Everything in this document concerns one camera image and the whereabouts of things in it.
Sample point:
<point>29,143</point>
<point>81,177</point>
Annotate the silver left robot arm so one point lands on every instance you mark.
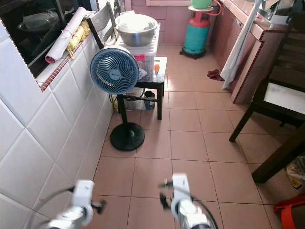
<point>71,221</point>

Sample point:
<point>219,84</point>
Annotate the dark wooden table leg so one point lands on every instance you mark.
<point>279,160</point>

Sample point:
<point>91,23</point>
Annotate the red plastic stool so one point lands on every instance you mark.
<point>290,212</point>

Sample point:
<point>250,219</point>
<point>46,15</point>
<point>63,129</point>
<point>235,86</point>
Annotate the dark red rag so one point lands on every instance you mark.
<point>214,75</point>

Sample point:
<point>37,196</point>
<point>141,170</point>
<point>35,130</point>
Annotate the crumpled plastic bag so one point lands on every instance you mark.
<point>296,172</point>

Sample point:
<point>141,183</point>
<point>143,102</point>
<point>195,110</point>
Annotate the blue standing fan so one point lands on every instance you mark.
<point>114,69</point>

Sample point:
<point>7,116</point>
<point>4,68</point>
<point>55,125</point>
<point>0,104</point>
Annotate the white plastic storage box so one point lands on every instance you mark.
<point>147,56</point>

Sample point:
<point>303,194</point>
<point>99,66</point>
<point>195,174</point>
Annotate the pink tiled counter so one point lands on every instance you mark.
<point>250,62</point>

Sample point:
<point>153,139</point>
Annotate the teal gas cylinder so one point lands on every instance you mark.
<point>196,38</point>

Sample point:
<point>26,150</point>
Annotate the long white hanging cloth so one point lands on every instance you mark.
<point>238,47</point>

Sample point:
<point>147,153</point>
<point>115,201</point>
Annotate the large covered steel bowl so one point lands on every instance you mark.
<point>137,29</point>

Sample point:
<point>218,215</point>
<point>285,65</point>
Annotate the yellow bundle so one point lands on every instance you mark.
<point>80,36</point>

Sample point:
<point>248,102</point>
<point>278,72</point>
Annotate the rolled white paper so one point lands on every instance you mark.
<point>64,37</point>

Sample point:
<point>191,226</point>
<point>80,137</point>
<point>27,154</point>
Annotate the dark wooden chair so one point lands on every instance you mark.
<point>286,67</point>

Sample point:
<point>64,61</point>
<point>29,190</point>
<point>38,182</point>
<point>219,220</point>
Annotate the grey folding chair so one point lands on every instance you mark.
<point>102,19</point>

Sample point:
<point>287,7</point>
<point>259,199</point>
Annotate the green plastic basin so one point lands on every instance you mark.
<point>201,4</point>

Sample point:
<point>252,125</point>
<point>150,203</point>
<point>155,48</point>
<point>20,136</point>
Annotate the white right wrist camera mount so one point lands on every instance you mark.
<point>180,186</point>

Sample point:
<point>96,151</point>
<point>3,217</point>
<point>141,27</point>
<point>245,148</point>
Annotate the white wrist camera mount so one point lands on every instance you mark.
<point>180,186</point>
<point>84,193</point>

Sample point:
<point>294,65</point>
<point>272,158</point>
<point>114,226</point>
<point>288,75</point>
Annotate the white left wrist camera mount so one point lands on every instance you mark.
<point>84,193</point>

